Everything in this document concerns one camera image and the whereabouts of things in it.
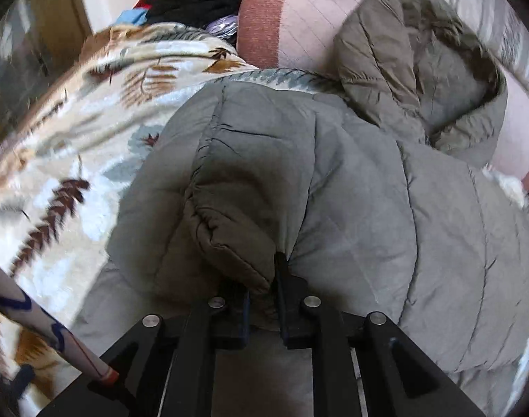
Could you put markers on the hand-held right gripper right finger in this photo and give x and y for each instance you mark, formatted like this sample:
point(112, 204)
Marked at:
point(286, 308)

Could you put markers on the white sleeve with blue print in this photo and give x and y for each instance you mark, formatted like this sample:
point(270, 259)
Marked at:
point(42, 317)

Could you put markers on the light blue cloth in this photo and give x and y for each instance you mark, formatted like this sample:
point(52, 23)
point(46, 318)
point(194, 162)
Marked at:
point(131, 17)

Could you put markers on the grey-green puffer jacket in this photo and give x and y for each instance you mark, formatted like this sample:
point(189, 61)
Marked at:
point(355, 204)

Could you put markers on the pink striped cushion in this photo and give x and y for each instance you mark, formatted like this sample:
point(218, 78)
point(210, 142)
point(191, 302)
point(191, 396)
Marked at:
point(299, 17)

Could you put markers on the leaf printed blanket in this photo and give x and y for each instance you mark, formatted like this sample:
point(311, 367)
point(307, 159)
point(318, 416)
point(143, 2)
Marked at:
point(73, 139)

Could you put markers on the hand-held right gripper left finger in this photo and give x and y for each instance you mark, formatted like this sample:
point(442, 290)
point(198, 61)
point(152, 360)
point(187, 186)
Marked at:
point(245, 312)

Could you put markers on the wooden cabinet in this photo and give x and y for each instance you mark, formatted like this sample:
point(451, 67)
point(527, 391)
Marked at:
point(51, 21)

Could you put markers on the white fluffy cloth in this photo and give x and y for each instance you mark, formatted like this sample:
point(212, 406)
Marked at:
point(503, 186)

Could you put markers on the purple plastic bag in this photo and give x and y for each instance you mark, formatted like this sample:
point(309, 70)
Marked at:
point(223, 26)

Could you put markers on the black cloth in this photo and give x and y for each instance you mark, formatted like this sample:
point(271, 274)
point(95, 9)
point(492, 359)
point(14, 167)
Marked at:
point(194, 0)

